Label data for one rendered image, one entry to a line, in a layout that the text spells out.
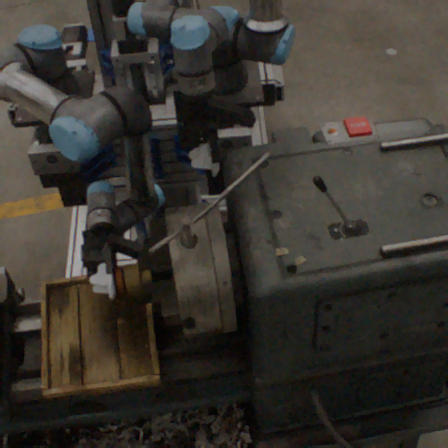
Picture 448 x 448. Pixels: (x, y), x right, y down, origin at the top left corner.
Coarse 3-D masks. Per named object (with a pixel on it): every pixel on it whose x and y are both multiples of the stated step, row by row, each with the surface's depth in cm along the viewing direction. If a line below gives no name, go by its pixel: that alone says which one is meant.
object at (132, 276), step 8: (128, 264) 176; (136, 264) 174; (120, 272) 174; (128, 272) 173; (136, 272) 173; (144, 272) 174; (152, 272) 179; (120, 280) 173; (128, 280) 173; (136, 280) 173; (144, 280) 174; (152, 280) 174; (120, 288) 173; (128, 288) 173; (136, 288) 173; (120, 296) 175; (136, 296) 175
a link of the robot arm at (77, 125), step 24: (0, 72) 186; (24, 72) 186; (0, 96) 188; (24, 96) 180; (48, 96) 175; (72, 96) 171; (96, 96) 169; (48, 120) 174; (72, 120) 163; (96, 120) 165; (120, 120) 168; (72, 144) 165; (96, 144) 166
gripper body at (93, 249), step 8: (96, 224) 184; (104, 224) 184; (88, 232) 185; (96, 232) 185; (104, 232) 185; (112, 232) 186; (88, 240) 183; (96, 240) 184; (104, 240) 183; (88, 248) 180; (96, 248) 180; (104, 248) 179; (112, 248) 179; (88, 256) 178; (96, 256) 178; (104, 256) 178; (112, 256) 178; (88, 264) 178; (96, 264) 180; (96, 272) 181
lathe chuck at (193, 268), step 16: (176, 208) 175; (192, 208) 172; (176, 224) 167; (176, 240) 164; (208, 240) 164; (176, 256) 162; (192, 256) 162; (208, 256) 162; (176, 272) 162; (192, 272) 162; (208, 272) 162; (176, 288) 162; (192, 288) 162; (208, 288) 162; (192, 304) 163; (208, 304) 164; (208, 320) 166; (192, 336) 172
